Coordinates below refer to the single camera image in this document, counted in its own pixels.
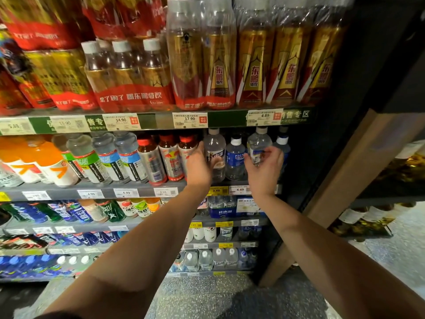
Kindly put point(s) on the person's right hand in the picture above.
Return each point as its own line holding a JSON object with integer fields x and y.
{"x": 264, "y": 177}

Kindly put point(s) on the person's left hand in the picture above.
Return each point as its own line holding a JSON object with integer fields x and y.
{"x": 198, "y": 169}

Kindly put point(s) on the person's left thumb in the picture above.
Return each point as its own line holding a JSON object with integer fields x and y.
{"x": 212, "y": 165}

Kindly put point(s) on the person's right thumb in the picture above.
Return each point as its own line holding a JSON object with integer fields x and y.
{"x": 249, "y": 162}

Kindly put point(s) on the clear bottle grey label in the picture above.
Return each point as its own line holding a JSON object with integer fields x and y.
{"x": 215, "y": 146}

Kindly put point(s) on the clear bottle white blue label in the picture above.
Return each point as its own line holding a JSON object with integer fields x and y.
{"x": 258, "y": 141}

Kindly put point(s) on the person's left forearm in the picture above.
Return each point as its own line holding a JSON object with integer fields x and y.
{"x": 139, "y": 255}

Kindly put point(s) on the person's right forearm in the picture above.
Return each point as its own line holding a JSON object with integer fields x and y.
{"x": 318, "y": 259}

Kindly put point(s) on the brown bottle red cap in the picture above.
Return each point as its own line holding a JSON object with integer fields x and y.
{"x": 186, "y": 147}
{"x": 171, "y": 159}
{"x": 152, "y": 162}

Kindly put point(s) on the blue white wrapped bottle pack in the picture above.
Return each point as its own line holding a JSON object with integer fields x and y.
{"x": 229, "y": 207}

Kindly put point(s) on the white paper price tag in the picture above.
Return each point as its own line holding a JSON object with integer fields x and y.
{"x": 68, "y": 124}
{"x": 15, "y": 126}
{"x": 121, "y": 122}
{"x": 190, "y": 120}
{"x": 264, "y": 117}

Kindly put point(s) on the row of shelf price labels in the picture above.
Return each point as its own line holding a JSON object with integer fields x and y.
{"x": 225, "y": 245}
{"x": 126, "y": 193}
{"x": 224, "y": 224}

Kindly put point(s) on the green shelf strip sign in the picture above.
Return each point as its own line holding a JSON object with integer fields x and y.
{"x": 94, "y": 122}
{"x": 295, "y": 116}

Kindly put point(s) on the group of small white bottles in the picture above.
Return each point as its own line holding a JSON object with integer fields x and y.
{"x": 202, "y": 233}

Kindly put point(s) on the grey metal shelf board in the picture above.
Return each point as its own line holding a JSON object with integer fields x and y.
{"x": 199, "y": 274}
{"x": 89, "y": 225}
{"x": 206, "y": 245}
{"x": 156, "y": 121}
{"x": 146, "y": 189}

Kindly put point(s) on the clear sports bottle blue label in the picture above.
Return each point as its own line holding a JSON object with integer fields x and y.
{"x": 131, "y": 159}
{"x": 108, "y": 159}

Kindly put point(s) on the row of clear water jugs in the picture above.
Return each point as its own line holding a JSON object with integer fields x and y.
{"x": 212, "y": 259}

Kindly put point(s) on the large golden drink bottle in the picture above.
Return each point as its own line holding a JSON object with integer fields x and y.
{"x": 289, "y": 63}
{"x": 322, "y": 59}
{"x": 254, "y": 63}

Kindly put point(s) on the wooden beam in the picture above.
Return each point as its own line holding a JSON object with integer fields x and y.
{"x": 352, "y": 176}

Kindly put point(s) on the wrapped pair of golden bottles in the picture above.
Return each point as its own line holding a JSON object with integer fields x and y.
{"x": 201, "y": 59}

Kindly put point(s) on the wrapped pack white-capped golden bottles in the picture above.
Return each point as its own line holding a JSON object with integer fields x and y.
{"x": 132, "y": 86}

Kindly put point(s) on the clear sports bottle green label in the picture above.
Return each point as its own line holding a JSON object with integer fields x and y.
{"x": 68, "y": 156}
{"x": 89, "y": 161}

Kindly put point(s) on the group of gold foil bottles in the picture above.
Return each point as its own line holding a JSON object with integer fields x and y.
{"x": 375, "y": 215}

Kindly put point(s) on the row of colourful drink bottles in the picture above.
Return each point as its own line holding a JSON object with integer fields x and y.
{"x": 83, "y": 210}

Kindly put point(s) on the dark display shelf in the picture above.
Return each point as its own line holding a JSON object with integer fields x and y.
{"x": 388, "y": 192}

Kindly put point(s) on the row of dark blue bottles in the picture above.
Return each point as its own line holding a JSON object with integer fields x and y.
{"x": 86, "y": 238}

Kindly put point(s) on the black cabinet side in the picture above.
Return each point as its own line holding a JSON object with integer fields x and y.
{"x": 358, "y": 63}

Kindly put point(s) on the orange drink bottle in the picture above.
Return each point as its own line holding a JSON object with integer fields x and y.
{"x": 8, "y": 152}
{"x": 54, "y": 166}
{"x": 28, "y": 162}

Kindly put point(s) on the red gold wrapped bottle pack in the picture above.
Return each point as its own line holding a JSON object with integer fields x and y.
{"x": 36, "y": 23}
{"x": 23, "y": 73}
{"x": 10, "y": 96}
{"x": 126, "y": 13}
{"x": 63, "y": 79}

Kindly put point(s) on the row of blue white-capped bottles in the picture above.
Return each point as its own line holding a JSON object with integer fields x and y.
{"x": 33, "y": 264}

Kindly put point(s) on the pile of dark snack packets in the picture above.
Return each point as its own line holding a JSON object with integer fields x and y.
{"x": 20, "y": 242}

